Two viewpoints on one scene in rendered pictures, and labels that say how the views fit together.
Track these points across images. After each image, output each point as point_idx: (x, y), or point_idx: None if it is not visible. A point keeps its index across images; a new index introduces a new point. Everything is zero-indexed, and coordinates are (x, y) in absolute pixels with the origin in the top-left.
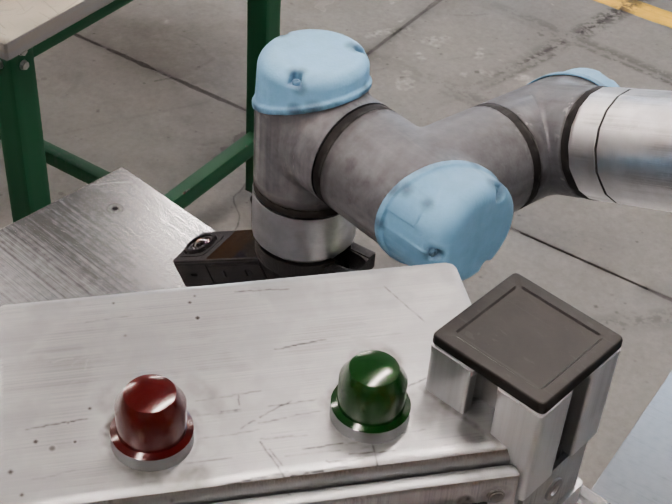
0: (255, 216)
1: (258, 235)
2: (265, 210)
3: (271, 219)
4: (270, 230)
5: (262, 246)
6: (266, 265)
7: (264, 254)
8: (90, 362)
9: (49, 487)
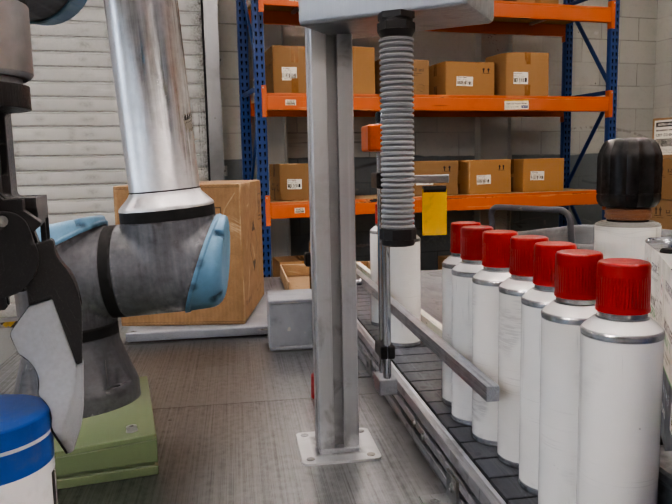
0: (13, 31)
1: (21, 58)
2: (24, 8)
3: (28, 18)
4: (29, 37)
5: (28, 71)
6: (27, 104)
7: (24, 88)
8: None
9: None
